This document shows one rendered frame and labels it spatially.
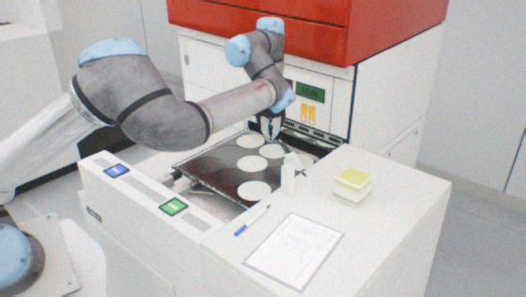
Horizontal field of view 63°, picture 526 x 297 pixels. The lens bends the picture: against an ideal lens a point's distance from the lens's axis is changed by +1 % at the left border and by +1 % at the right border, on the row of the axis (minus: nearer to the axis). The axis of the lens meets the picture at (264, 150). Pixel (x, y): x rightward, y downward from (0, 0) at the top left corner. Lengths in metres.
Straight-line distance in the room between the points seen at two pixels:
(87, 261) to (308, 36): 0.87
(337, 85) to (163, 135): 0.70
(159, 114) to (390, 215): 0.63
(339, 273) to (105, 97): 0.58
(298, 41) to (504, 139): 1.79
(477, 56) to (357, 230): 1.86
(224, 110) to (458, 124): 2.17
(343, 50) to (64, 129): 0.76
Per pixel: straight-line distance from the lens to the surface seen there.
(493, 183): 3.00
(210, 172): 1.36
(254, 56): 1.10
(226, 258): 0.96
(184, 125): 0.80
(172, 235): 1.10
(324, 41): 1.28
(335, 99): 1.37
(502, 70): 2.74
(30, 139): 0.91
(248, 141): 1.53
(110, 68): 0.81
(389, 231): 1.07
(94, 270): 1.22
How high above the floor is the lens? 1.64
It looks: 30 degrees down
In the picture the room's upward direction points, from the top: straight up
